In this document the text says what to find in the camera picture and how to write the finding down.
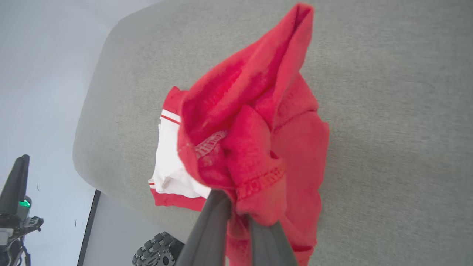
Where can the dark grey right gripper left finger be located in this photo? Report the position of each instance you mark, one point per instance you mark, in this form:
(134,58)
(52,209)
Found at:
(208,232)

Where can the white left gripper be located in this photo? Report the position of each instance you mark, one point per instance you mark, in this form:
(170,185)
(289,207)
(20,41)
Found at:
(16,225)

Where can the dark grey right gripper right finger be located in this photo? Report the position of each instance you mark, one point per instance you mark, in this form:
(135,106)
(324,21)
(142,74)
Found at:
(271,247)

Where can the red jersey with white sleeves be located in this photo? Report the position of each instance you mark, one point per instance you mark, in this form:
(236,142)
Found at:
(258,140)

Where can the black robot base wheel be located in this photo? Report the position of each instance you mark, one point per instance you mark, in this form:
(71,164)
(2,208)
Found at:
(159,251)

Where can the black floor strip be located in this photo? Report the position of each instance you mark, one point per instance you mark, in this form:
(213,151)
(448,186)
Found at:
(88,229)

